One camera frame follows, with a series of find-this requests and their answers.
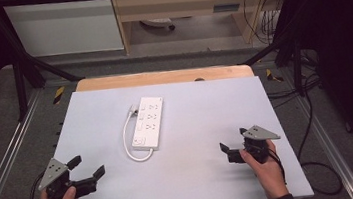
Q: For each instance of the white cabinet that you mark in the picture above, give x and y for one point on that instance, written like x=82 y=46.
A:
x=65 y=25

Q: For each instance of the beige wooden desk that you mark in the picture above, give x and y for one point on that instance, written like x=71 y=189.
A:
x=167 y=5

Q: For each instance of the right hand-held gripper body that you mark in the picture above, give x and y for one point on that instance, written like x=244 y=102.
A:
x=258 y=134

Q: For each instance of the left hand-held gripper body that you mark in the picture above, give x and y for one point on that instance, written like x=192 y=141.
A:
x=53 y=173

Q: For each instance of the wooden table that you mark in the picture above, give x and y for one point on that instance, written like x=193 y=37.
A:
x=162 y=78

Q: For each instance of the office chair base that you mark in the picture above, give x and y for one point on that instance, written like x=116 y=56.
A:
x=157 y=22

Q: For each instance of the yellow black tape marker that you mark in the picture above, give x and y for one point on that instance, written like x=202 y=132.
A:
x=273 y=75
x=58 y=95

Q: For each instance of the white power strip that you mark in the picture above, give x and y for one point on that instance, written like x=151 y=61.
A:
x=148 y=123

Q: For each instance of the person's right hand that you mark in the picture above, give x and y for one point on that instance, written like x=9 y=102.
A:
x=268 y=174

